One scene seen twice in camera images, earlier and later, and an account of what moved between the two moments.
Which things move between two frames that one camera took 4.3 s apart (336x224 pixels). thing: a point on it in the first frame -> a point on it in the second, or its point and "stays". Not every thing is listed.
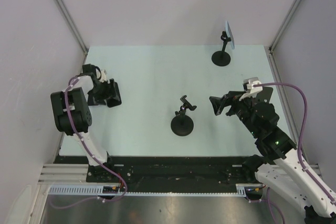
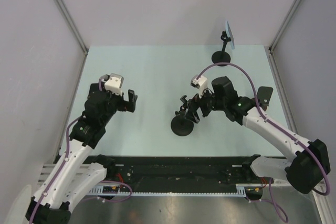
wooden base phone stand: [264, 95] stays
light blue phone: [229, 33] stays
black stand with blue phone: [222, 58] stays
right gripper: [231, 98] -> [196, 102]
